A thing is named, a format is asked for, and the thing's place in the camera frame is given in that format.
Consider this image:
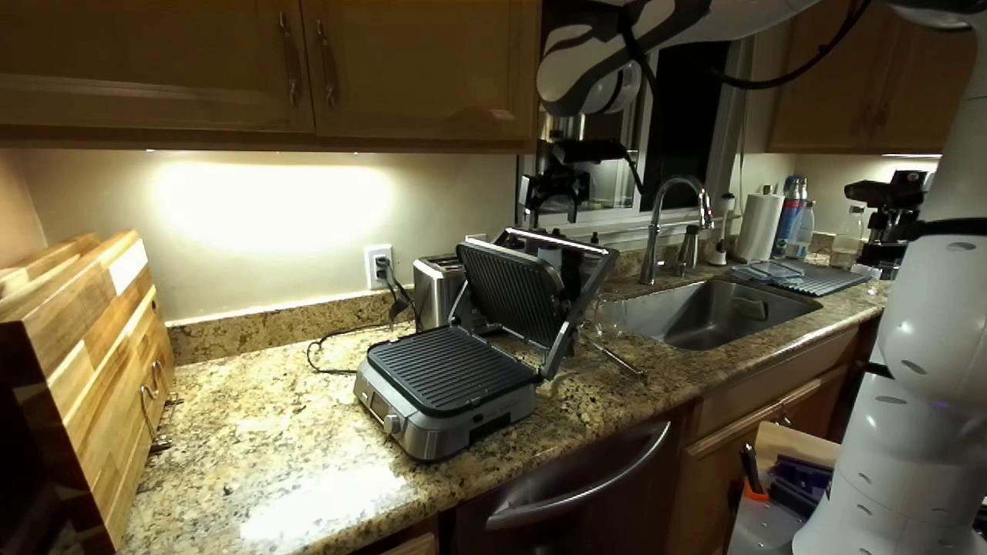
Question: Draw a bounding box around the silver sandwich maker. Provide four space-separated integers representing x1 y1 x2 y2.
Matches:
352 224 623 467

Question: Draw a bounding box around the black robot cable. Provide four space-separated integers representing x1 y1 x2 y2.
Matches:
613 0 876 198

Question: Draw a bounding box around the dishwasher with curved handle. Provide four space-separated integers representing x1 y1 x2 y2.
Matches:
441 410 687 555

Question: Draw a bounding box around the plain wooden cutting board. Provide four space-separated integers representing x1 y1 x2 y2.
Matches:
0 231 116 555

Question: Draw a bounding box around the white paper towel roll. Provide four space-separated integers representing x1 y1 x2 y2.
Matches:
730 191 785 265

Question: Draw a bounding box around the wooden corner upper cabinet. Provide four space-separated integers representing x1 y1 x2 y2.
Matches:
766 13 980 159

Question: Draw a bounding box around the striped wooden cutting board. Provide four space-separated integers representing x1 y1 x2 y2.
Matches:
19 227 179 550

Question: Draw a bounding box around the stainless steel toaster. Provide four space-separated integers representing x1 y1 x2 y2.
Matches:
409 253 472 332

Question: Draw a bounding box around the white framed kitchen window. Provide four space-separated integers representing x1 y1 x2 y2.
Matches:
519 41 748 231

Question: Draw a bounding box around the wooden sink base cabinet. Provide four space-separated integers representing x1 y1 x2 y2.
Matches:
665 311 889 555

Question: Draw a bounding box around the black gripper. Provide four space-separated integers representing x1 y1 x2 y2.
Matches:
519 150 594 224

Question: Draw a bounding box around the dark power cable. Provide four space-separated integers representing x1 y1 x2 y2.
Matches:
301 269 415 380

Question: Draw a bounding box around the black countertop machine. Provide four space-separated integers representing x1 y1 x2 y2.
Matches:
843 167 932 277

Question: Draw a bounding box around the white wall outlet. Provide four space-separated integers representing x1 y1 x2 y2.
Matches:
362 241 397 293

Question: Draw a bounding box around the grey dish drying mat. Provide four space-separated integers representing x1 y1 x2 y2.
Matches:
721 257 876 300

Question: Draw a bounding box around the cardboard box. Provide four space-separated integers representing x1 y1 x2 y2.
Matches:
733 418 849 521

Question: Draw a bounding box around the stainless steel sink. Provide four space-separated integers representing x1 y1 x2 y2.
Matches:
592 274 828 356

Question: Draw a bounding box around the blue metal bottle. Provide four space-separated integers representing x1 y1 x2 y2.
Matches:
774 174 817 261

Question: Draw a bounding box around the chrome kitchen faucet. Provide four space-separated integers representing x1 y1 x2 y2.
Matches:
639 174 720 289

